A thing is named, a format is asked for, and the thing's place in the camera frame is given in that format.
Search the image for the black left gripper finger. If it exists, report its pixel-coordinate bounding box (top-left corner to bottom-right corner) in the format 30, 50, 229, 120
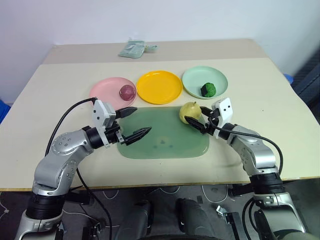
124, 126, 153, 146
115, 106, 138, 120

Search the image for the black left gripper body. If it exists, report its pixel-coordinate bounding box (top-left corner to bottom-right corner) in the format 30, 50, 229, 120
103, 119, 127, 147

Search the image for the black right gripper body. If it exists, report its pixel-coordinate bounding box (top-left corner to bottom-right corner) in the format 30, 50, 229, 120
202, 109, 222, 137

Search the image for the yellow-green pear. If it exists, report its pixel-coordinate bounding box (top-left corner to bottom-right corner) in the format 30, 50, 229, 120
178, 100, 203, 125

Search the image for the pink plate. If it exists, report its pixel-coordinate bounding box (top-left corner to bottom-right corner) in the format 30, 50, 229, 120
89, 76, 138, 106

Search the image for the pale green plate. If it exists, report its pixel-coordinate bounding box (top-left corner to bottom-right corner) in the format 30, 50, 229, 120
181, 65, 229, 101

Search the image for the yellow plate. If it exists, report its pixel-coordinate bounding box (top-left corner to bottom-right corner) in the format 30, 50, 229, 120
136, 70, 183, 106

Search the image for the purple round fruit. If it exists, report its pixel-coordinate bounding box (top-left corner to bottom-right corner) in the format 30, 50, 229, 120
118, 84, 137, 102

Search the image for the dark green broccoli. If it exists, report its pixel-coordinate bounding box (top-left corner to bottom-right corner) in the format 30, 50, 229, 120
200, 82, 217, 98

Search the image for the translucent green tray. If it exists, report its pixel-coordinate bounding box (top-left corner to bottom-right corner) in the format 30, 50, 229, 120
116, 105, 211, 160

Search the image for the pale green folded packet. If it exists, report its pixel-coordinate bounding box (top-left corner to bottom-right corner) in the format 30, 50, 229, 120
117, 38, 147, 60

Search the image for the small pale green pouch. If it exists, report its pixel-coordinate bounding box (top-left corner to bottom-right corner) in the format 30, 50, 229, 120
144, 42, 159, 54

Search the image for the black box under table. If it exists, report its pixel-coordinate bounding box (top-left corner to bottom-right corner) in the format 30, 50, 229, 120
63, 189, 95, 206

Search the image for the dark woven chair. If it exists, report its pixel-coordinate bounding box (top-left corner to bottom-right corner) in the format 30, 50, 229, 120
291, 49, 320, 109

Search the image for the blue object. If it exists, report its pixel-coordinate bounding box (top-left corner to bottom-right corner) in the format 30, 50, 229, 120
0, 99, 11, 125

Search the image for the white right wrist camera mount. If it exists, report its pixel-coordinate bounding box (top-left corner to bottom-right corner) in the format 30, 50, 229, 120
211, 97, 234, 140

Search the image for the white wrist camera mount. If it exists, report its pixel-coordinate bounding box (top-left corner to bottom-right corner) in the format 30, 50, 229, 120
90, 99, 117, 149
211, 97, 234, 140

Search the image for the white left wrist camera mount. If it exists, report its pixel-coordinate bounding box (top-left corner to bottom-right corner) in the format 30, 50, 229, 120
90, 99, 117, 149

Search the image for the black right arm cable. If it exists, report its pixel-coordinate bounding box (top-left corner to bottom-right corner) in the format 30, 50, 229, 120
208, 116, 285, 182

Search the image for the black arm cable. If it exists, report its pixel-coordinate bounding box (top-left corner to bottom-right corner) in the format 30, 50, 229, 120
208, 116, 285, 182
45, 97, 113, 240

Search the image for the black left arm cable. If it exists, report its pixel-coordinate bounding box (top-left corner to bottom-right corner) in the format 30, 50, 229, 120
45, 97, 113, 240

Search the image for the white floor cable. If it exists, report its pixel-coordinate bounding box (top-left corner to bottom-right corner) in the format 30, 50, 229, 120
201, 184, 231, 204

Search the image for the black metal bracket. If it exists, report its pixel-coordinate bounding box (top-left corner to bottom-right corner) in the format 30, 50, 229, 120
215, 204, 241, 225

